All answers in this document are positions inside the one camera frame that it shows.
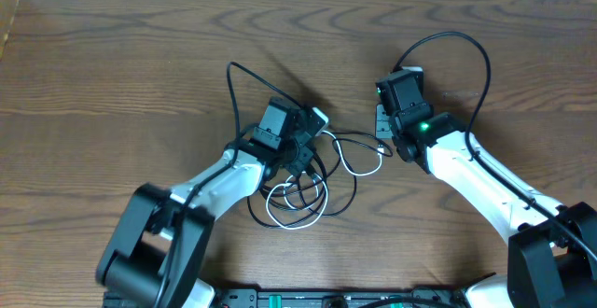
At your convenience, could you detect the white usb cable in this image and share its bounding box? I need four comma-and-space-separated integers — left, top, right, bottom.
265, 129, 384, 231

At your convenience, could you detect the black usb cable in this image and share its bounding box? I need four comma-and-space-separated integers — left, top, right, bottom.
245, 131, 394, 230

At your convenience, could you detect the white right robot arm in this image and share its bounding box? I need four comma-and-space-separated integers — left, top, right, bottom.
376, 68, 596, 307

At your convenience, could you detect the brown cardboard side panel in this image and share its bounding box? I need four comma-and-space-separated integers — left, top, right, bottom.
0, 0, 20, 56

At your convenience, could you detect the black left camera cable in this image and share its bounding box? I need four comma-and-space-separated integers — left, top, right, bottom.
153, 61, 304, 308

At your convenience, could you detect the black camera cable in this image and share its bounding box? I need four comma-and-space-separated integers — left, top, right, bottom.
391, 31, 597, 262
153, 61, 304, 308

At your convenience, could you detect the black right camera cable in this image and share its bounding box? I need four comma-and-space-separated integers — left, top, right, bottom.
391, 31, 597, 262

